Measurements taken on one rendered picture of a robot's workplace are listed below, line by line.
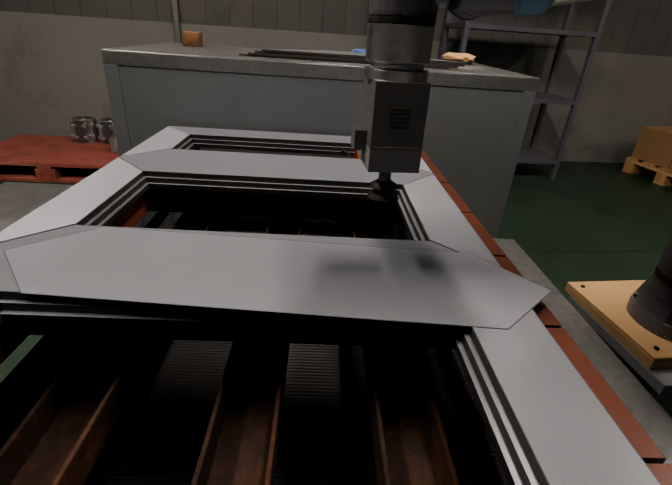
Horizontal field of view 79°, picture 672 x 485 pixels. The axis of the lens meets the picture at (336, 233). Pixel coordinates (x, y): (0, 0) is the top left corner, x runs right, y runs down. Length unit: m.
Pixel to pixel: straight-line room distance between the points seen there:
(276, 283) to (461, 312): 0.23
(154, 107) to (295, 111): 0.43
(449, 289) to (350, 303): 0.14
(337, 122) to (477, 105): 0.44
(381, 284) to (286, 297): 0.13
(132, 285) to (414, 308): 0.35
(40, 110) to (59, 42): 0.64
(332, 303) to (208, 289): 0.15
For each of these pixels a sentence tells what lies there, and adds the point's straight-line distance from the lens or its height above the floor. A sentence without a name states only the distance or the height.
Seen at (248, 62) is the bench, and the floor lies 1.04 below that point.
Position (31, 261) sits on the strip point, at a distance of 0.67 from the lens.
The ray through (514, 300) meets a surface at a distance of 0.58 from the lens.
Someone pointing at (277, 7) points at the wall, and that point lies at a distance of 4.06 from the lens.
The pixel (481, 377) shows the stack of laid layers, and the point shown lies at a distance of 0.47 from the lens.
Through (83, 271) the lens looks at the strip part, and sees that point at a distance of 0.62.
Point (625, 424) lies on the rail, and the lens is 0.51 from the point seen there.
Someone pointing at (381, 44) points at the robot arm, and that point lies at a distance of 0.49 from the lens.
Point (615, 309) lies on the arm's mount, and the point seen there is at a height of 0.70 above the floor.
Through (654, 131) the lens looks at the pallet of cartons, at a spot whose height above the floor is 0.45.
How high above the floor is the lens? 1.15
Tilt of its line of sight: 27 degrees down
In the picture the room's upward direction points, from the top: 4 degrees clockwise
